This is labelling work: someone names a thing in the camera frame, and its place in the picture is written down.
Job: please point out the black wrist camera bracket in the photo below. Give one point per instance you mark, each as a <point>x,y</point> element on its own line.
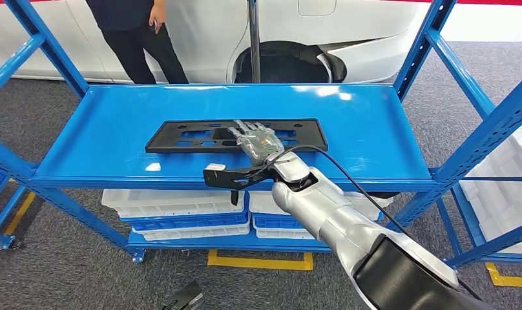
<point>244,177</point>

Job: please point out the person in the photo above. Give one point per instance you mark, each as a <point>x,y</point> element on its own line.
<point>128,43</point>

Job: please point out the silver metal pole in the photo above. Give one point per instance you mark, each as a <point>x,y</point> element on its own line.
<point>254,38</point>

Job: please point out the person's hand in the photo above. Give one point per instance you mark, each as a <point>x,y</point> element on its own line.
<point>158,15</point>

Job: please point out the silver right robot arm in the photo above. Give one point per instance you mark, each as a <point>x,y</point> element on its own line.
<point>329,214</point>

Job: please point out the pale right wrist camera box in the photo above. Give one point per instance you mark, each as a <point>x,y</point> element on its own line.
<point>214,173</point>

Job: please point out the black plastic plate holder part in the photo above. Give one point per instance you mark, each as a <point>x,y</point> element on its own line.
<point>167,141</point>

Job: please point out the white car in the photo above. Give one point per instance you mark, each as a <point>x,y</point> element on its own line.
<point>209,38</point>

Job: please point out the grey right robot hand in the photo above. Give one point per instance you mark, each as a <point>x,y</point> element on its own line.
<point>261,145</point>

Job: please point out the large white plastic crate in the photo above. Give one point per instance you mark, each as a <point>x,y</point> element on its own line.
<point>505,205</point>

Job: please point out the black plastic car part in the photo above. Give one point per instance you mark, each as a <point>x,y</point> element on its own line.
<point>234,197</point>
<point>385,195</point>

